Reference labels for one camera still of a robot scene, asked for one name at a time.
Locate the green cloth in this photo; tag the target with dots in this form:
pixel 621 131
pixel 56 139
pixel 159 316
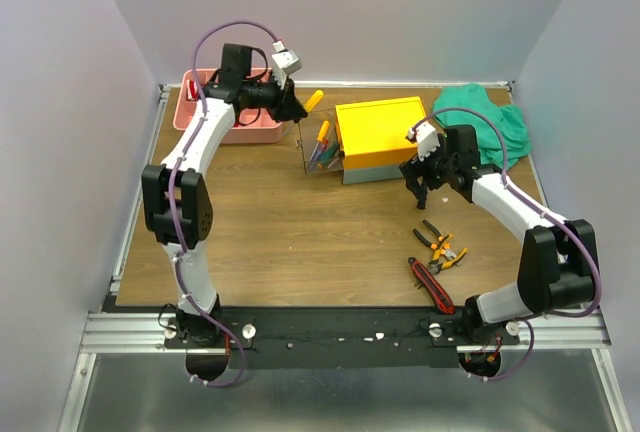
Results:
pixel 507 119

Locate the red black utility knife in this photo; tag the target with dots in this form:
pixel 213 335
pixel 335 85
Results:
pixel 427 280

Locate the clear acrylic drawer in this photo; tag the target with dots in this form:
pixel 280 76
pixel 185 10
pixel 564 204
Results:
pixel 306 132

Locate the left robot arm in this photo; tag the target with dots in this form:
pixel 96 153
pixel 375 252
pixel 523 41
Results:
pixel 177 206

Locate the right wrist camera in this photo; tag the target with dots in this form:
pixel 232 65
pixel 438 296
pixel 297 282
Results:
pixel 425 137

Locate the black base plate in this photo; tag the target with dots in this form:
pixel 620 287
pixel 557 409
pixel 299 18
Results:
pixel 330 337

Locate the yellow and grey drawer box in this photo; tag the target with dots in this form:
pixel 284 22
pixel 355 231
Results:
pixel 372 137

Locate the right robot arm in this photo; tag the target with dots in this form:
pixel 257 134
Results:
pixel 558 262

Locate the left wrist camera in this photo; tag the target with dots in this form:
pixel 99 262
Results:
pixel 285 62

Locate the red white striped item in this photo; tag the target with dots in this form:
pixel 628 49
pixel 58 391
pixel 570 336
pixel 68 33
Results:
pixel 192 93

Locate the blue handled screwdriver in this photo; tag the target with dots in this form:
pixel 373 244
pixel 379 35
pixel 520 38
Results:
pixel 315 155

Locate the black ribbed tool handle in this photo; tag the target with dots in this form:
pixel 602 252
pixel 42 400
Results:
pixel 421 195

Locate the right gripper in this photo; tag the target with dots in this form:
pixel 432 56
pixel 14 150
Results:
pixel 422 170

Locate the aluminium rail frame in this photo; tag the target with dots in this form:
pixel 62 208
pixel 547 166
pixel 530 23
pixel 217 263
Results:
pixel 282 238

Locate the pink compartment tray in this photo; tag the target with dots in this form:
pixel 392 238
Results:
pixel 257 126

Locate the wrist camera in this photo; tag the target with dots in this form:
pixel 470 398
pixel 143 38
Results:
pixel 285 62
pixel 425 137

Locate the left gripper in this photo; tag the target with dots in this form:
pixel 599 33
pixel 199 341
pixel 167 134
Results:
pixel 285 105

